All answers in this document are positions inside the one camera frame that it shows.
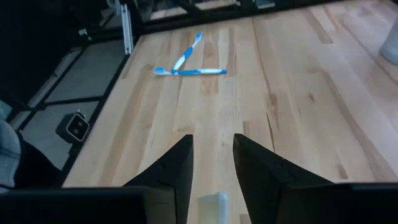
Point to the person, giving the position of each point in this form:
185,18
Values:
7,155

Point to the white paper cup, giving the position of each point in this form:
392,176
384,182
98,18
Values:
391,46

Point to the orange white toothbrush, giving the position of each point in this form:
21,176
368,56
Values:
214,208

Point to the black table-level camera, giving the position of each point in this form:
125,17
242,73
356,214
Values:
73,128

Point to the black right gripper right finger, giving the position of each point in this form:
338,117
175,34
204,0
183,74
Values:
295,202

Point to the black metal rig frame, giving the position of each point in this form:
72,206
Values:
186,21

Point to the blue white toothbrush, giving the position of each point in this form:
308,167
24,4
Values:
187,53
199,71

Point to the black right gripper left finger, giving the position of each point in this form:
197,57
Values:
140,202

